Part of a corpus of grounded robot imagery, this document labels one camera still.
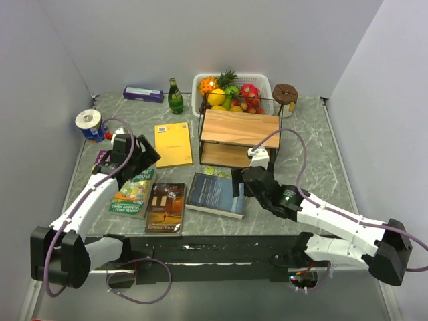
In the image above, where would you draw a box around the green 65-storey treehouse book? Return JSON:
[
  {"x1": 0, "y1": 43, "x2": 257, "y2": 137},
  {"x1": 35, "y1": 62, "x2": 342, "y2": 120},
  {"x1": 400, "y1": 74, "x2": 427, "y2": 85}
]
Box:
[{"x1": 203, "y1": 166, "x2": 231, "y2": 179}]

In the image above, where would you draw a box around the dark blue paperback book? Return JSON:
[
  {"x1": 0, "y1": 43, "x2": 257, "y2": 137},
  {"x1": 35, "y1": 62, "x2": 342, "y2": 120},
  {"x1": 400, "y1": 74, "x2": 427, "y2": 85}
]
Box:
[{"x1": 185, "y1": 173, "x2": 245, "y2": 219}]

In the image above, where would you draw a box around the brown Edward Tulane book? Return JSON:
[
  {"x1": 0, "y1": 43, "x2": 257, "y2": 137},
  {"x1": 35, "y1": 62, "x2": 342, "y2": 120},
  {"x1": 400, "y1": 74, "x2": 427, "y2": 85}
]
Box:
[{"x1": 145, "y1": 183, "x2": 186, "y2": 235}]

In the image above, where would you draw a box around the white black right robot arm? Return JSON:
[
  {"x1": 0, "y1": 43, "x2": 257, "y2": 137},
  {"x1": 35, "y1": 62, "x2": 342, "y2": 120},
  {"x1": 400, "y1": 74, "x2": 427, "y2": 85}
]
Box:
[{"x1": 231, "y1": 167, "x2": 413, "y2": 286}]

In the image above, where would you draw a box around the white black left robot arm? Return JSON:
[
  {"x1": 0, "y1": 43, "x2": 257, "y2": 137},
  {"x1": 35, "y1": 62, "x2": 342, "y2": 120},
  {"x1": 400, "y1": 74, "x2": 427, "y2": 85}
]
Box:
[{"x1": 30, "y1": 134, "x2": 161, "y2": 288}]

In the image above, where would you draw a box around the yellow book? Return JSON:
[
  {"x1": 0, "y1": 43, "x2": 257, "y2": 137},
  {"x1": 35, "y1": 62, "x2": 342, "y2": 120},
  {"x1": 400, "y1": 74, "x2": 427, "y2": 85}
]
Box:
[{"x1": 154, "y1": 122, "x2": 193, "y2": 168}]

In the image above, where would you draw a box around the purple 117-storey treehouse book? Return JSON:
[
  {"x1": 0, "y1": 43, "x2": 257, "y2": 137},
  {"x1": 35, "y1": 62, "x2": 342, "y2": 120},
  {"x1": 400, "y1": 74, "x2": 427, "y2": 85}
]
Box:
[{"x1": 94, "y1": 150, "x2": 107, "y2": 165}]

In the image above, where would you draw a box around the green 104-storey treehouse book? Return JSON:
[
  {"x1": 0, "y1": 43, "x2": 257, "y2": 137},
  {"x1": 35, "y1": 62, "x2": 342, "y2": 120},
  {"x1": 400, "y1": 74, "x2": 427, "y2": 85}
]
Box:
[{"x1": 109, "y1": 168, "x2": 156, "y2": 219}]

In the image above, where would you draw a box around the blue tin can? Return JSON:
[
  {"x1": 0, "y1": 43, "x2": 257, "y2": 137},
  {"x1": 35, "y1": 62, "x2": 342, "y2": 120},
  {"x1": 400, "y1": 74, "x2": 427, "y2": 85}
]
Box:
[{"x1": 80, "y1": 124, "x2": 105, "y2": 143}]

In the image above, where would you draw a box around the wooden two-tier shelf rack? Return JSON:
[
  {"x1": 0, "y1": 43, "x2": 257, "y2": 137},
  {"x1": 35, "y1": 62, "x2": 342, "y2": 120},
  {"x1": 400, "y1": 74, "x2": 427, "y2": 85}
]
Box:
[{"x1": 198, "y1": 93, "x2": 282, "y2": 167}]

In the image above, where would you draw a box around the purple rectangular box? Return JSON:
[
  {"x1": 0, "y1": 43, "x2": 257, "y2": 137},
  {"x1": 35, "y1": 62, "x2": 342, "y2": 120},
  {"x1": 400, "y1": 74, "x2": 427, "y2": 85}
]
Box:
[{"x1": 122, "y1": 86, "x2": 164, "y2": 103}]

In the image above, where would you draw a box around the green glass bottle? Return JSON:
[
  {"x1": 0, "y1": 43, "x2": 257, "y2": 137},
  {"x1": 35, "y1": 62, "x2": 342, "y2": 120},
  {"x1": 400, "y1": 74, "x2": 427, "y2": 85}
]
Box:
[{"x1": 168, "y1": 78, "x2": 184, "y2": 114}]

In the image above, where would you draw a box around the jar with brown lid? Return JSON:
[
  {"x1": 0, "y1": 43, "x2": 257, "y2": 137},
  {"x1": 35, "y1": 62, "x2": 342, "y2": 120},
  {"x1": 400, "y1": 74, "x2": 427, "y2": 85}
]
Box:
[{"x1": 272, "y1": 84, "x2": 298, "y2": 118}]

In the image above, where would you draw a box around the toy dragon fruit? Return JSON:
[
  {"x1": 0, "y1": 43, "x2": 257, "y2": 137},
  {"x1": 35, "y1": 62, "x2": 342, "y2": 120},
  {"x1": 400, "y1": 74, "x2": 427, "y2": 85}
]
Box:
[{"x1": 240, "y1": 84, "x2": 261, "y2": 108}]

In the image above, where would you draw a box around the toy yellow lemon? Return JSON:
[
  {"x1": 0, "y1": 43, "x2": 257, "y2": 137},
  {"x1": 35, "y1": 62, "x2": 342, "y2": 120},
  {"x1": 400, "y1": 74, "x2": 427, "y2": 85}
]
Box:
[{"x1": 207, "y1": 88, "x2": 226, "y2": 106}]

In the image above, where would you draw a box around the toy green apple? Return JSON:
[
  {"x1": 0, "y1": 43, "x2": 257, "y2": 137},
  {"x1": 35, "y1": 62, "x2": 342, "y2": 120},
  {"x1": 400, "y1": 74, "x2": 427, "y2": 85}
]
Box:
[{"x1": 223, "y1": 85, "x2": 240, "y2": 100}]

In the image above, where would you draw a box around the white plastic fruit basket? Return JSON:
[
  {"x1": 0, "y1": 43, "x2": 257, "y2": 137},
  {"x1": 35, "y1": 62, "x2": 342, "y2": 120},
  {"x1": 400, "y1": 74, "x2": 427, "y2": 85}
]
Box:
[{"x1": 191, "y1": 73, "x2": 274, "y2": 117}]

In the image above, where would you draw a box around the toy pineapple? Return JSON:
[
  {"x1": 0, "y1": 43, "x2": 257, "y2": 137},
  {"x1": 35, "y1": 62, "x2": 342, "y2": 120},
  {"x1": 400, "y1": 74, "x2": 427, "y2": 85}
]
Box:
[{"x1": 198, "y1": 68, "x2": 237, "y2": 97}]

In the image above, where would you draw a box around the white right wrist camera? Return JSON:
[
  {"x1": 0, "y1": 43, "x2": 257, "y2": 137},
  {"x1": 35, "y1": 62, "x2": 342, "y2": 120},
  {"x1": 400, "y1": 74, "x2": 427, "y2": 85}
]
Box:
[{"x1": 247, "y1": 146, "x2": 270, "y2": 170}]

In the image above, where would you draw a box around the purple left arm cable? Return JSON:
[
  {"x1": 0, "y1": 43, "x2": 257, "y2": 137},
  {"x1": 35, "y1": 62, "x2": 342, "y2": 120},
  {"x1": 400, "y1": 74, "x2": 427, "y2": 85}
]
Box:
[{"x1": 43, "y1": 116, "x2": 173, "y2": 304}]

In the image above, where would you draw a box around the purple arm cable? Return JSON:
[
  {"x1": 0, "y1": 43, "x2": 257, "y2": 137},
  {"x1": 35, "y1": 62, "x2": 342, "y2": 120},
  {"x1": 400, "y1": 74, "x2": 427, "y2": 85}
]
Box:
[
  {"x1": 43, "y1": 116, "x2": 173, "y2": 304},
  {"x1": 252, "y1": 128, "x2": 428, "y2": 292}
]

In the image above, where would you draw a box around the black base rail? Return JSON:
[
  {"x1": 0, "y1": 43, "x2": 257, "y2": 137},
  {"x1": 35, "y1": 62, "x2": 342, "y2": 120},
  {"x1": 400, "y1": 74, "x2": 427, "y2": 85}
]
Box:
[{"x1": 101, "y1": 232, "x2": 327, "y2": 285}]

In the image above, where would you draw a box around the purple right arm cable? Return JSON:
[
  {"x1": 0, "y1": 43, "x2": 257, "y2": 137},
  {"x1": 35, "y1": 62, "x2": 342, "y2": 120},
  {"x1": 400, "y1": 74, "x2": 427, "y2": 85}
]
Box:
[{"x1": 252, "y1": 128, "x2": 428, "y2": 292}]

